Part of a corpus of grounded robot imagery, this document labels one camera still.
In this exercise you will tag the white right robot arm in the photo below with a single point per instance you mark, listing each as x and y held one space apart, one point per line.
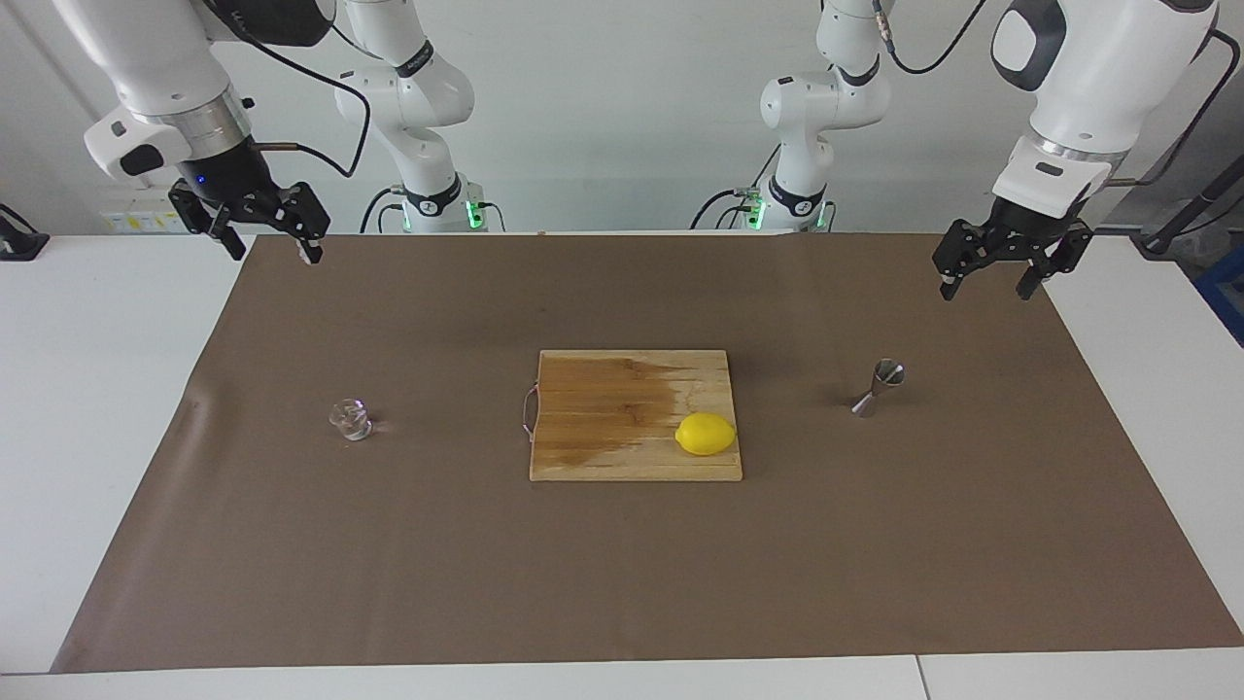
155 58

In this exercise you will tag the blue crate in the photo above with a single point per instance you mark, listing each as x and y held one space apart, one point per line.
1226 292

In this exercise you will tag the steel double jigger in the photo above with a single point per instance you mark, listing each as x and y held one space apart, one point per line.
889 372

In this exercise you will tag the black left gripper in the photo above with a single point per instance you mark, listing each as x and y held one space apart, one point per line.
1025 231

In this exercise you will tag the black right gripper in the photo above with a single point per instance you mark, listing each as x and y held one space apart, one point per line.
233 175

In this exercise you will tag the white wall socket box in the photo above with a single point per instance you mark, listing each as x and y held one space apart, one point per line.
146 216

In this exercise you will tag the small clear glass cup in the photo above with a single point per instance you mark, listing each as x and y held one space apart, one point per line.
350 420

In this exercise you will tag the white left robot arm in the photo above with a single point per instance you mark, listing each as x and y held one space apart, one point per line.
1098 78

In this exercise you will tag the black stand pole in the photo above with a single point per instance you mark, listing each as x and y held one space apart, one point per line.
1155 243

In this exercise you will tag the brown table mat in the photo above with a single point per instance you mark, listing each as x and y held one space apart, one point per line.
389 544

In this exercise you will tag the wooden cutting board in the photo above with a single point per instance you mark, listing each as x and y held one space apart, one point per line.
603 428

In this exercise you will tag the black mount bracket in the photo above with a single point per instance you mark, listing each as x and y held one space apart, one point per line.
19 243

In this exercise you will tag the yellow lemon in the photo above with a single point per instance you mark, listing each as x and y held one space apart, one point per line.
706 434

